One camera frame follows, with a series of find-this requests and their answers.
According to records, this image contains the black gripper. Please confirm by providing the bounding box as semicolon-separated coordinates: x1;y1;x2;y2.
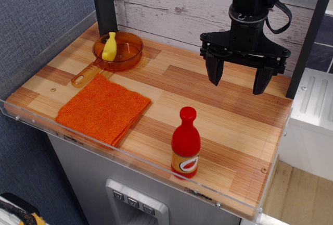
200;11;291;95

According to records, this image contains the orange knitted cloth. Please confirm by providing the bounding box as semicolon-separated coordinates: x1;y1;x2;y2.
56;74;151;147

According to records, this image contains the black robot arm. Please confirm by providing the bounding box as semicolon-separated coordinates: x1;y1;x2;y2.
200;0;292;95

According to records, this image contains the red sauce bottle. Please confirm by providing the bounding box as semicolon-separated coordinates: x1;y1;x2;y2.
171;106;201;178

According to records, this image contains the white toy sink counter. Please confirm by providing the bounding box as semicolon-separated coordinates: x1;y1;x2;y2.
278;68;332;180

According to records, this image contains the orange transparent pan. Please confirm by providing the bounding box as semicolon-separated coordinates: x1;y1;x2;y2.
71;32;144;88

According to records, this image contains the yellow plastic fish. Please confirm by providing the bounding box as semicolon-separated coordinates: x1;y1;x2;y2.
102;32;117;62

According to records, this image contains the grey toy fridge cabinet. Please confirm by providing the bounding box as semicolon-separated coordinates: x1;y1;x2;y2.
49;135;241;224

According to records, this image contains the clear acrylic table guard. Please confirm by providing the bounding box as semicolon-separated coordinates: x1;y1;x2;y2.
1;7;291;224

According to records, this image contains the black and yellow object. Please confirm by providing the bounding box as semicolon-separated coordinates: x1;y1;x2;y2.
1;193;47;224

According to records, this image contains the dark grey right post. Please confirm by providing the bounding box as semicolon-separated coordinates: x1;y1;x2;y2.
286;0;329;99

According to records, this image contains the dark grey post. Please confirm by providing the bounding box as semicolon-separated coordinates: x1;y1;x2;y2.
94;0;118;36
286;0;329;99

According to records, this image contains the dark grey left post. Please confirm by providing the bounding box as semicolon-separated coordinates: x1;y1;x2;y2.
94;0;118;36

